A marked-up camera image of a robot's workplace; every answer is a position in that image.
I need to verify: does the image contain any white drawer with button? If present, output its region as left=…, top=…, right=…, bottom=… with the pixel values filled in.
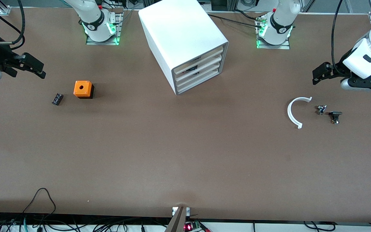
left=174, top=46, right=224, bottom=77

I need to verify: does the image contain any orange box with hole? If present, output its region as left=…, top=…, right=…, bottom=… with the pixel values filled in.
left=73, top=81, right=95, bottom=99

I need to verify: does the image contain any red LED circuit board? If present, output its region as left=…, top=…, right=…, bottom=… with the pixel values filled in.
left=184, top=221, right=210, bottom=232

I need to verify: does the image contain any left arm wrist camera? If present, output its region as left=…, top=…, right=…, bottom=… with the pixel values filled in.
left=340, top=72, right=371, bottom=94

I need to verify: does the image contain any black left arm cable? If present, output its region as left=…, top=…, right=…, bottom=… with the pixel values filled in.
left=331, top=0, right=347, bottom=74

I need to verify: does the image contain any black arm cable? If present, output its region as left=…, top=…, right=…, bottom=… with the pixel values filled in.
left=0, top=0, right=26, bottom=50
left=331, top=0, right=347, bottom=74

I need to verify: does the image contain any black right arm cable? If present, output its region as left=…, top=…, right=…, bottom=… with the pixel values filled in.
left=0, top=0, right=26, bottom=50

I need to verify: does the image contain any small black switch part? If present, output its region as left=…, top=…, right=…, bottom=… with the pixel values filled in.
left=328, top=111, right=343, bottom=125

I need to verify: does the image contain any white curved plastic bracket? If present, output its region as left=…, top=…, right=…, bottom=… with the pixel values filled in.
left=287, top=96, right=313, bottom=129

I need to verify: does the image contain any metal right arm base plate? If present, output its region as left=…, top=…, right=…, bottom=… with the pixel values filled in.
left=86, top=11, right=123, bottom=45

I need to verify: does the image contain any black cable on table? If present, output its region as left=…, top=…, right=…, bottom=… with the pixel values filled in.
left=206, top=10, right=265, bottom=29

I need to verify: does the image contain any looped thin black cable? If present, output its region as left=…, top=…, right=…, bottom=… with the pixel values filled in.
left=23, top=188, right=56, bottom=223

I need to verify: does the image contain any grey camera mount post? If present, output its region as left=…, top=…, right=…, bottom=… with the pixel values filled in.
left=165, top=206, right=191, bottom=232

